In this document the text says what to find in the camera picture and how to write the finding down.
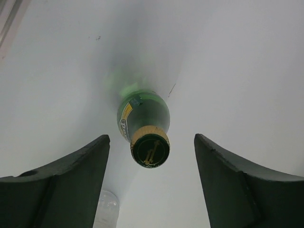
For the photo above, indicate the green glass bottle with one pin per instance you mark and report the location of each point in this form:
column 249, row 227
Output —
column 143, row 119

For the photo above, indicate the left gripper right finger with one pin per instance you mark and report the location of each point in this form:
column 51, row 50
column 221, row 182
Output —
column 242, row 194

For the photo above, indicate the blue label bottle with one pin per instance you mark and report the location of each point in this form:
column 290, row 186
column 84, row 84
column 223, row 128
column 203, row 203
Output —
column 107, row 212

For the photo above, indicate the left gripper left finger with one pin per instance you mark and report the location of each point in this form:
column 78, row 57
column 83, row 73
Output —
column 61, row 194

